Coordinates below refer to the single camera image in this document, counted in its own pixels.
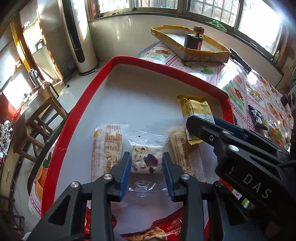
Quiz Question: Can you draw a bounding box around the long rice cracker packet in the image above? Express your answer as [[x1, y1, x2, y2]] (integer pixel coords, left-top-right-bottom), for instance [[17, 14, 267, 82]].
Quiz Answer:
[[168, 126, 207, 182]]

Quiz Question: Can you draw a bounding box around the wooden stool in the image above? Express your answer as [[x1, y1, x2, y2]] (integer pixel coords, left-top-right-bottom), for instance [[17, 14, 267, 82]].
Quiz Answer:
[[12, 82, 68, 162]]

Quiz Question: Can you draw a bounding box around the yellow cardboard box lid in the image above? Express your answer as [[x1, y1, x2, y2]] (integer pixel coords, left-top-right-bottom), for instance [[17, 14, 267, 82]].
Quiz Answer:
[[151, 25, 231, 63]]

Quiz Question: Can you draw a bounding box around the nougat candy clear packet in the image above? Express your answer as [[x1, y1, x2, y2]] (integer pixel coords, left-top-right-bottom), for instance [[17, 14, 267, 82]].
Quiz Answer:
[[125, 131, 169, 197]]

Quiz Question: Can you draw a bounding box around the green cloth on sill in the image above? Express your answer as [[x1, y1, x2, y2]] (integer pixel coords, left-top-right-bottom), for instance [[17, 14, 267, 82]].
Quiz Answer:
[[208, 20, 227, 33]]

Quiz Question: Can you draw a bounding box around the steel electric kettle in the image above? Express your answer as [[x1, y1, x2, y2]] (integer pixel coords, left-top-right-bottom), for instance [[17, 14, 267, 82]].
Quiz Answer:
[[29, 69, 43, 89]]

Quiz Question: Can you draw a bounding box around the fried twist snack packet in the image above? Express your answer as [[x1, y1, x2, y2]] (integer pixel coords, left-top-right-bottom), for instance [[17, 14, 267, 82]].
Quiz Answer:
[[267, 120, 290, 150]]

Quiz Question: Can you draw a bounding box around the dark jar with cork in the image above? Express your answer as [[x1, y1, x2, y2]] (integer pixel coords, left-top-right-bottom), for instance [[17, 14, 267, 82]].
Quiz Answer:
[[184, 26, 205, 50]]

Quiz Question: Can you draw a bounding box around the fruit flower patterned tablecloth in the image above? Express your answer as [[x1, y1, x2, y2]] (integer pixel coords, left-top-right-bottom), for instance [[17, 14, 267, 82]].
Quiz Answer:
[[28, 41, 296, 218]]

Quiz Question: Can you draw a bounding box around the black small snack packet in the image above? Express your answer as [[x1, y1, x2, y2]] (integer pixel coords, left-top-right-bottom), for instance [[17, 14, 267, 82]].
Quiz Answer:
[[248, 105, 268, 131]]

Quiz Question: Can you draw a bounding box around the red chip bag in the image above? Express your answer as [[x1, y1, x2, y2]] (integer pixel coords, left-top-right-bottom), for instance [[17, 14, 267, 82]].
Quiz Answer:
[[120, 207, 183, 241]]

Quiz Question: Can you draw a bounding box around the white tower air conditioner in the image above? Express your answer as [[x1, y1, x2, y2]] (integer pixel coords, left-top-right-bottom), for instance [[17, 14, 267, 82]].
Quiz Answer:
[[58, 0, 99, 75]]

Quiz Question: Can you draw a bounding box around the black flashlight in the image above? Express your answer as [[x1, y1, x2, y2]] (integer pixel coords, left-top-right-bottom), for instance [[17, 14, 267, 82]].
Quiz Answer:
[[230, 48, 252, 74]]

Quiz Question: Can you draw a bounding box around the red rimmed white tray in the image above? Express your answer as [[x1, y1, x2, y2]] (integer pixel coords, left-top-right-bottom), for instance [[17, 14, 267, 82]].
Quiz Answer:
[[40, 55, 234, 241]]

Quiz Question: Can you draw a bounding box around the yellow snack packet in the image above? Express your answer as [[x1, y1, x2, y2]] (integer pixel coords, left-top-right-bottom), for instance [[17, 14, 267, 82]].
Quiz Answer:
[[176, 94, 216, 146]]

